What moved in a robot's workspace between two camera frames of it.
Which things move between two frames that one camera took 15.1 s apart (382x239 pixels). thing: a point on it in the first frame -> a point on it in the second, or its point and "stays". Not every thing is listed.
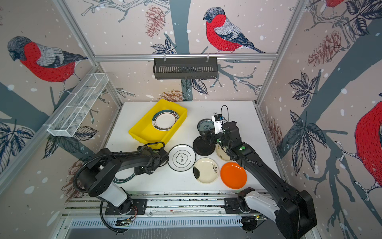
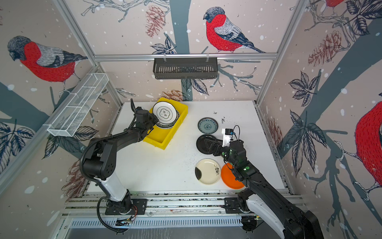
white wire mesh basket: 74,110 stays
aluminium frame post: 298,10 stays
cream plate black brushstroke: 206,170 stays
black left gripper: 140,172 -> 153,117
